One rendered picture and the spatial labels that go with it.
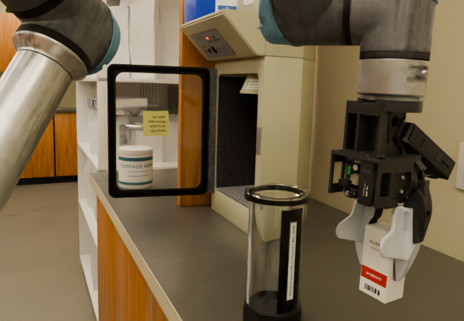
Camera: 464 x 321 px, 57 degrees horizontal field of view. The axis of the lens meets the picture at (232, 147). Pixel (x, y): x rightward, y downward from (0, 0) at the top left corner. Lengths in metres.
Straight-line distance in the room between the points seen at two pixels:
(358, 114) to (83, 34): 0.42
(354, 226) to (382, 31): 0.24
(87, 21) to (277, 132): 0.57
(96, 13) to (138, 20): 1.58
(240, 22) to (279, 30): 0.52
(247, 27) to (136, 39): 1.30
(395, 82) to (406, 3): 0.08
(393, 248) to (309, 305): 0.36
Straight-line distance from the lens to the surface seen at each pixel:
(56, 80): 0.67
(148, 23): 2.27
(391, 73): 0.49
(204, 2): 1.23
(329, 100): 1.55
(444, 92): 1.21
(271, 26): 0.53
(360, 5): 0.50
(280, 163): 1.10
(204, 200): 1.44
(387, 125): 0.50
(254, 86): 1.16
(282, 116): 1.09
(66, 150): 6.01
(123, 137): 1.29
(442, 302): 0.95
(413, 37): 0.49
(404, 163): 0.50
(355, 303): 0.88
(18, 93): 0.65
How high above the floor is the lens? 1.33
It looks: 8 degrees down
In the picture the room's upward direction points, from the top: 2 degrees clockwise
